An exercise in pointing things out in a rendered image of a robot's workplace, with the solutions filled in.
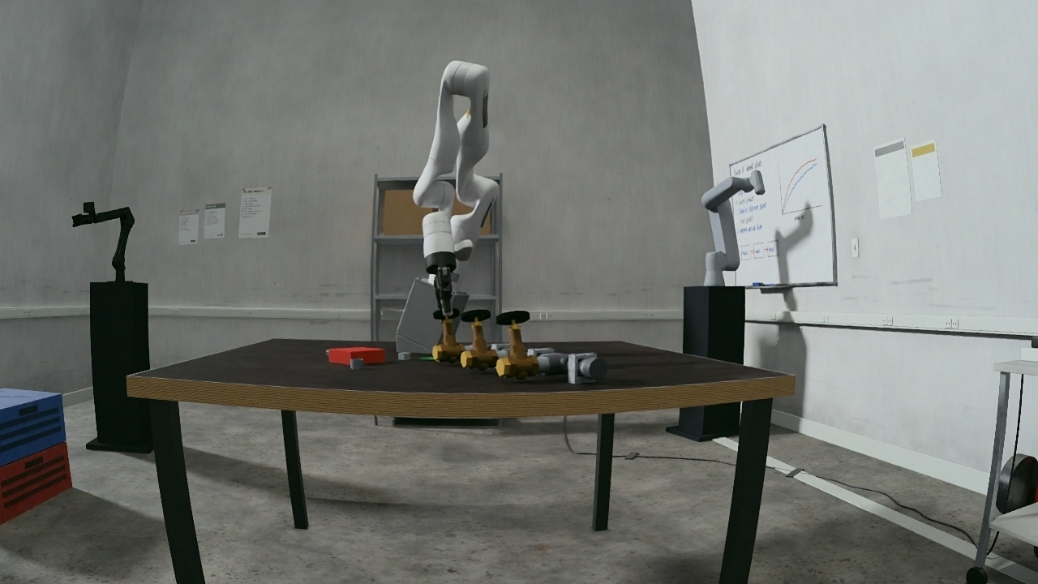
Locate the red rectangular block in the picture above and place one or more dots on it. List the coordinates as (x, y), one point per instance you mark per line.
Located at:
(369, 355)

